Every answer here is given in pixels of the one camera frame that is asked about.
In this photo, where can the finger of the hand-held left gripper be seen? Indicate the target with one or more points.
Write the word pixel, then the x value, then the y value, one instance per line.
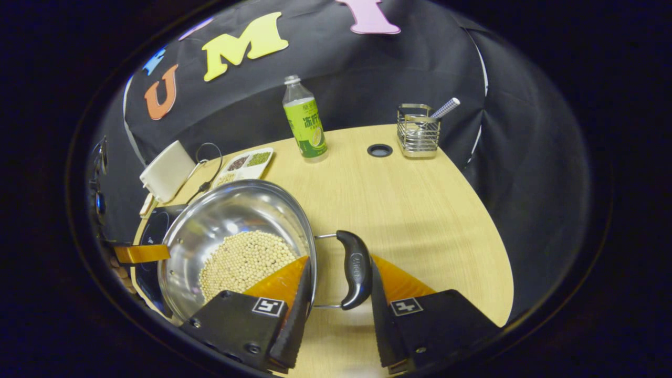
pixel 144 253

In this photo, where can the white toaster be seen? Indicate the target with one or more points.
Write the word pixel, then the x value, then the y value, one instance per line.
pixel 168 170

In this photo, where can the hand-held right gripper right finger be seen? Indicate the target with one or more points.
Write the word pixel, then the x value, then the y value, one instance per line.
pixel 382 325

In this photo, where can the black induction cooktop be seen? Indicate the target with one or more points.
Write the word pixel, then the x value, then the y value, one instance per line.
pixel 153 228

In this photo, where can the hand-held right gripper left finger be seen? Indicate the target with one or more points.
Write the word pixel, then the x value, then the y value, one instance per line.
pixel 296 331

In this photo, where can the pile of soybeans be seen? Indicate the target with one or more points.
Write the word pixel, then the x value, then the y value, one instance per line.
pixel 241 262

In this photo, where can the stainless steel pot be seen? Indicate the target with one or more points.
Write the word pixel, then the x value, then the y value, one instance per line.
pixel 220 215

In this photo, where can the green label drink bottle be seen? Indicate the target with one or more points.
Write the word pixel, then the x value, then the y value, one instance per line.
pixel 307 126

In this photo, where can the white divided bean tray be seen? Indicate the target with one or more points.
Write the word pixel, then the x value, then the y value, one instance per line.
pixel 247 165

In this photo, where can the black backdrop cloth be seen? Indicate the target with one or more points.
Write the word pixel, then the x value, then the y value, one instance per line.
pixel 367 79

